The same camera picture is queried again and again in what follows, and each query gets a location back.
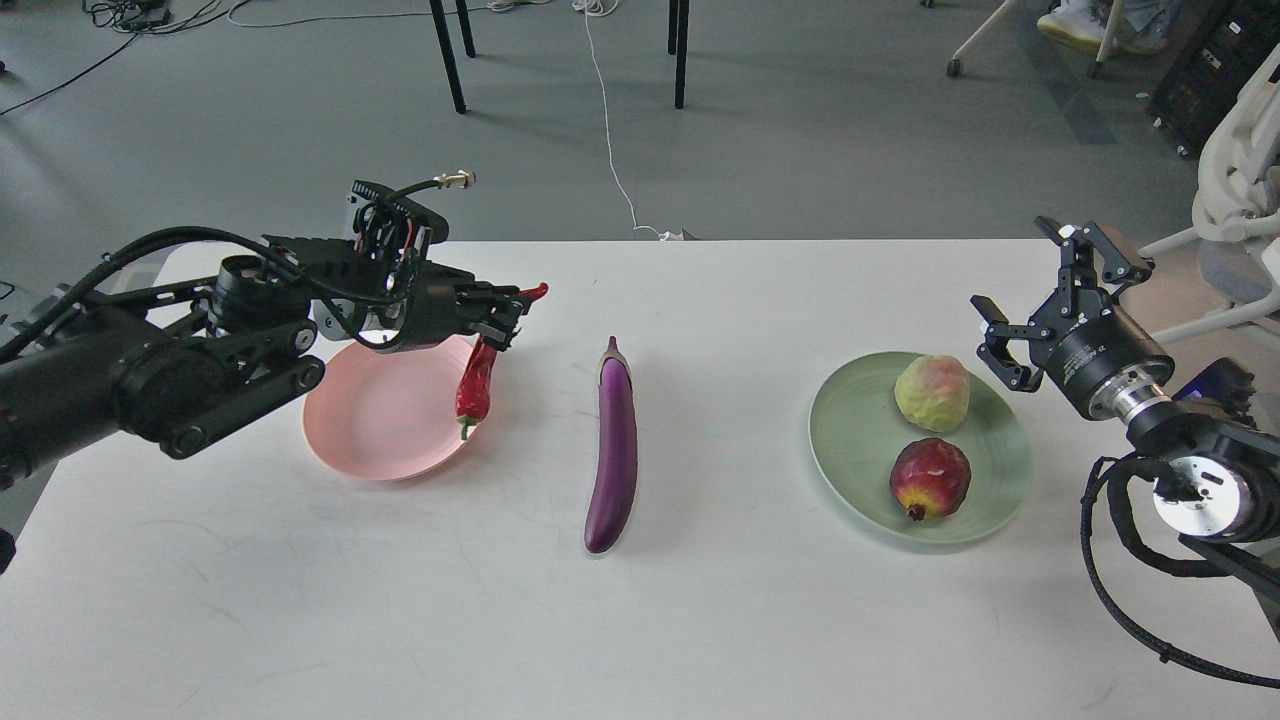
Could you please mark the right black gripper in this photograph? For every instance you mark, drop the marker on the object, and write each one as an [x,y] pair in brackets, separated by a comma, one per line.
[1105,360]

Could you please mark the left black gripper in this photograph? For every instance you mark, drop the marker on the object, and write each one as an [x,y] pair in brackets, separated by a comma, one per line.
[442,296]

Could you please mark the red chili pepper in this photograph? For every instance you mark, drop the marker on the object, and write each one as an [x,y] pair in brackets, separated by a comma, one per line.
[473,397]

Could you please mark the green-pink guava fruit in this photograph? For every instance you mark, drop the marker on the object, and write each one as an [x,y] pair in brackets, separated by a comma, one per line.
[933,393]

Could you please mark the red pomegranate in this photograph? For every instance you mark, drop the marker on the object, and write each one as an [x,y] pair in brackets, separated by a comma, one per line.
[930,479]

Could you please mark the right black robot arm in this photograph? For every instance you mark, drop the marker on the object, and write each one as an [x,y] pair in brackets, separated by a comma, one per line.
[1200,483]

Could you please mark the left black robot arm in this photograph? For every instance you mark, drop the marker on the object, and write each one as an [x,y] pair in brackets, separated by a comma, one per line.
[189,334]

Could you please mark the pink plate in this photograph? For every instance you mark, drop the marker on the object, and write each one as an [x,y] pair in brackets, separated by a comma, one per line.
[387,417]

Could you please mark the white office chair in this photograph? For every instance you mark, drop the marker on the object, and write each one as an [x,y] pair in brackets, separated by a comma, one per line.
[1236,205]

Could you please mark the purple eggplant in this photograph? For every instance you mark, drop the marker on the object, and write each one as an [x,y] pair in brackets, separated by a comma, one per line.
[616,470]

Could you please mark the white rolling chair base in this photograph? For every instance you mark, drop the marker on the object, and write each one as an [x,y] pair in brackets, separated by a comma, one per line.
[994,36]

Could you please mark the person's white shoe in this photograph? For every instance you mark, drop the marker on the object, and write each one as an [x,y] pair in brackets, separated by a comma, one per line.
[1082,25]

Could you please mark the black equipment case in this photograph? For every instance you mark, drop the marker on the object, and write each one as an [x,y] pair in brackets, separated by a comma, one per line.
[1224,51]

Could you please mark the black table legs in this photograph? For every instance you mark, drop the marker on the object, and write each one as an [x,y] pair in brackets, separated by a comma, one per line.
[452,26]

